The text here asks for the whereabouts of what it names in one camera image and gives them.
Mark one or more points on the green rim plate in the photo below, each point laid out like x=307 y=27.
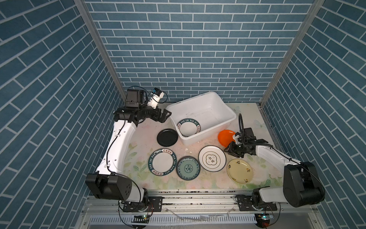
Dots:
x=188 y=127
x=162 y=162

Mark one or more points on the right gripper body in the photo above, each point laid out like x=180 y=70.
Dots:
x=239 y=149

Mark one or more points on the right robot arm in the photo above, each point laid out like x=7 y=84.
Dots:
x=301 y=183

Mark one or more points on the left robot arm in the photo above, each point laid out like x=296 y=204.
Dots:
x=108 y=181

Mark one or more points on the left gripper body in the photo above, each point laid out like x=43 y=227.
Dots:
x=147 y=112

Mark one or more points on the orange round plate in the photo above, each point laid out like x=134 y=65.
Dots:
x=225 y=137

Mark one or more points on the aluminium rail frame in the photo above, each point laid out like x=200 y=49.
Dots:
x=197 y=209

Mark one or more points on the cream yellow plate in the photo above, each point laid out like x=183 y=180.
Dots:
x=239 y=171

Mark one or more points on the aluminium corner post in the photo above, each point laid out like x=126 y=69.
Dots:
x=304 y=27
x=86 y=16

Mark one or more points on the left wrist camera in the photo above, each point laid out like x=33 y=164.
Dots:
x=156 y=96

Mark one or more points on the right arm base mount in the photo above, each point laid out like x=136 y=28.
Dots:
x=248 y=202

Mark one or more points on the black round plate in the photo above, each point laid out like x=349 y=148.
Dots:
x=167 y=137

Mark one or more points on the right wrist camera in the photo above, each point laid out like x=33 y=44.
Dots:
x=238 y=139

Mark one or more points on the green patterned small plate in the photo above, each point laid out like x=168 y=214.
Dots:
x=188 y=168

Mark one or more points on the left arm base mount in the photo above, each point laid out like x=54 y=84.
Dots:
x=153 y=204

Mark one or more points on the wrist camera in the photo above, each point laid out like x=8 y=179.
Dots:
x=156 y=96
x=238 y=139

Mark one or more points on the white plastic bin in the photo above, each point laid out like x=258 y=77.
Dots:
x=208 y=109

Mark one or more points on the left aluminium corner post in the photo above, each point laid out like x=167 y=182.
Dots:
x=86 y=16

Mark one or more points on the right aluminium corner post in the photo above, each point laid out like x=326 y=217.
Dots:
x=304 y=27

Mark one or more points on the white plate with emblem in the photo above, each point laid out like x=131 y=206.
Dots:
x=212 y=158

